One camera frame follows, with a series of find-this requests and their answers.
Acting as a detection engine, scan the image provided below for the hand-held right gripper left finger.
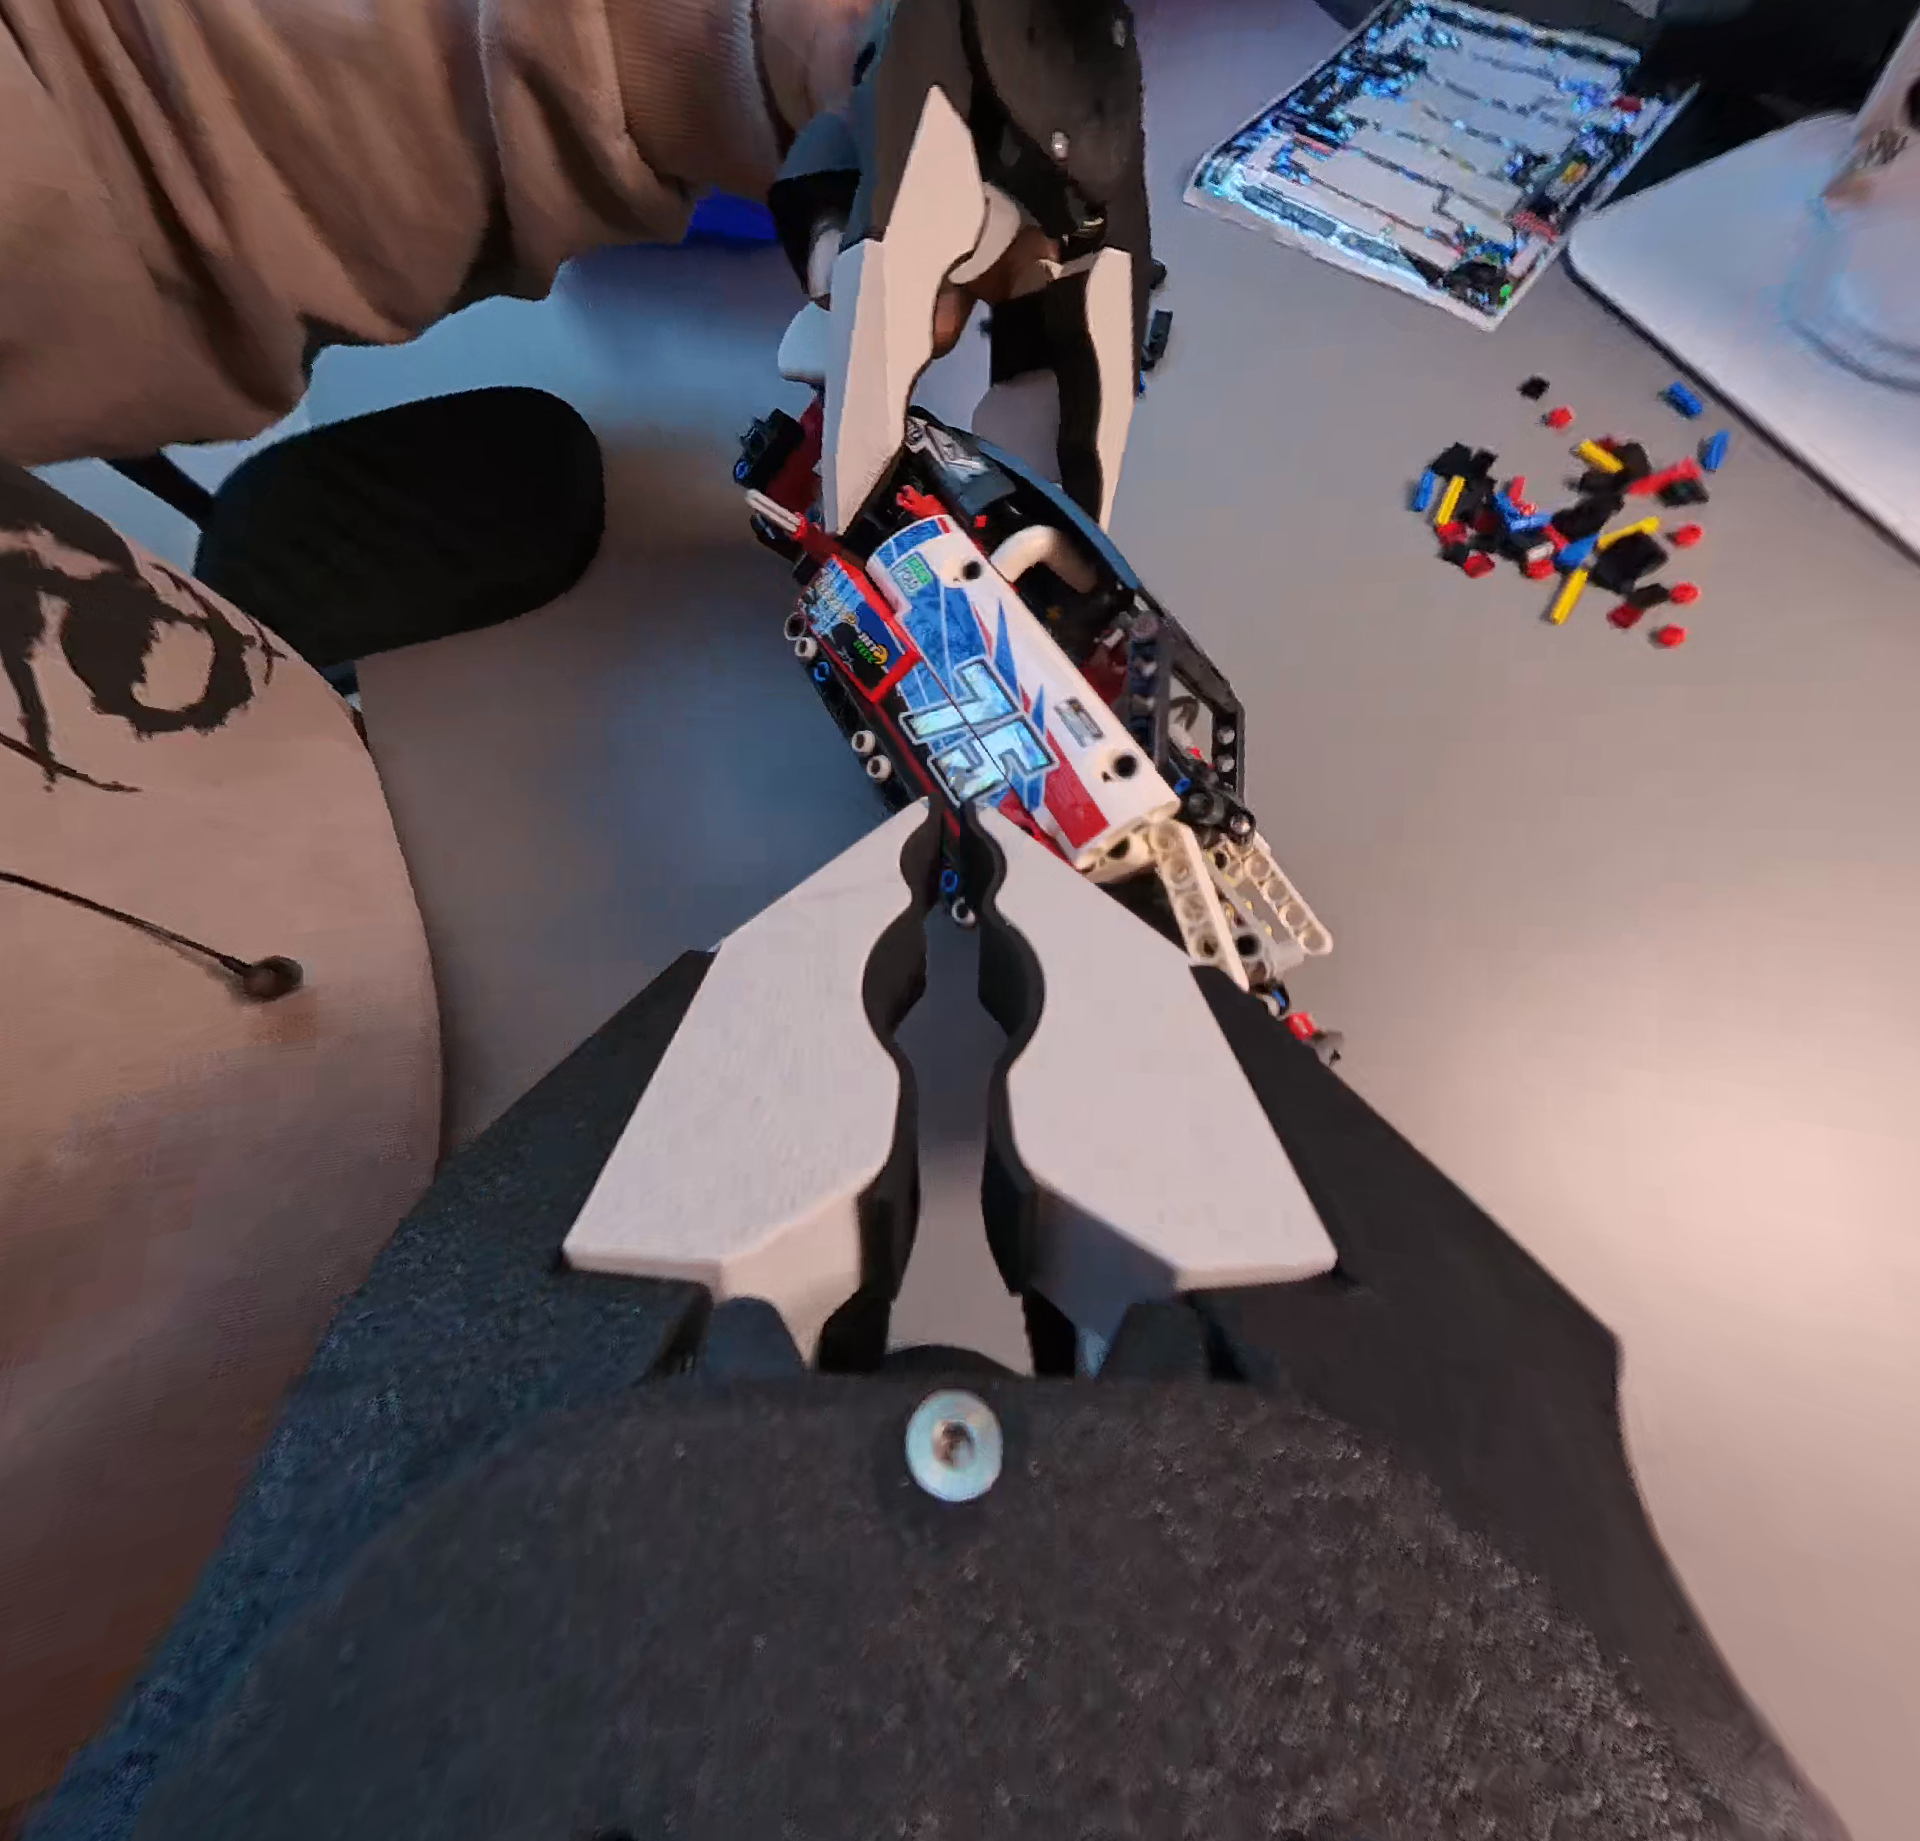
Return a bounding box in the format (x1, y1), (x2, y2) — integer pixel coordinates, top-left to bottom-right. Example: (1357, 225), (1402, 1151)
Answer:
(564, 803), (933, 1371)

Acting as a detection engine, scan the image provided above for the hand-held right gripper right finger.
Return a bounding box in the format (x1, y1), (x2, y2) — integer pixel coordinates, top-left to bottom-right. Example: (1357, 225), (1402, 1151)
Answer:
(972, 803), (1340, 1375)

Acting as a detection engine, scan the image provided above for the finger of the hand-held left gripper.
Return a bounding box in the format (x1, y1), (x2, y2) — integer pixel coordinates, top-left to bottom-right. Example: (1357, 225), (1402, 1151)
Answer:
(817, 85), (988, 534)
(1049, 243), (1152, 530)

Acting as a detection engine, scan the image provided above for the lego race car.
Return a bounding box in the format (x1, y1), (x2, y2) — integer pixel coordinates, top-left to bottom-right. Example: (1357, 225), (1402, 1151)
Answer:
(732, 399), (1340, 1051)

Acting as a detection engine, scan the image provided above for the person's left forearm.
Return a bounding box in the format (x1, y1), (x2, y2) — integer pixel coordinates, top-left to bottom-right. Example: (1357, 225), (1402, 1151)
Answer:
(0, 0), (901, 465)

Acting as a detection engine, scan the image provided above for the lego instruction booklet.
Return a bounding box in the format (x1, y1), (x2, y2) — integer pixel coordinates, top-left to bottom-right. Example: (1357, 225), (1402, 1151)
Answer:
(1183, 0), (1698, 329)

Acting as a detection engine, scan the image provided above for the pile of small lego pieces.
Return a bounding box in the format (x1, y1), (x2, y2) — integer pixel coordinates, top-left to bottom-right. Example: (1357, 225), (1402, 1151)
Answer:
(1407, 370), (1736, 652)

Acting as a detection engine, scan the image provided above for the person's left hand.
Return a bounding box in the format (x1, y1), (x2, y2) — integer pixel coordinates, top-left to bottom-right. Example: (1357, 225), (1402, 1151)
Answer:
(927, 213), (1055, 359)

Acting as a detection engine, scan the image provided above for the black chair armrest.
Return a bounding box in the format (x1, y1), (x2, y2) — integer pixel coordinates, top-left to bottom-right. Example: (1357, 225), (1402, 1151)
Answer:
(192, 385), (609, 666)

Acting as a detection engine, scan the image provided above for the dark object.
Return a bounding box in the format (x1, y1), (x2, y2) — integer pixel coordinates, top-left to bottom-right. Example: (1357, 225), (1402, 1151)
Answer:
(1499, 0), (1920, 119)

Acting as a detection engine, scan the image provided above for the thin black cable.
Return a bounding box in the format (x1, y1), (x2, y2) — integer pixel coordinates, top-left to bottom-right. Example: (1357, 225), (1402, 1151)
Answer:
(0, 866), (305, 1005)

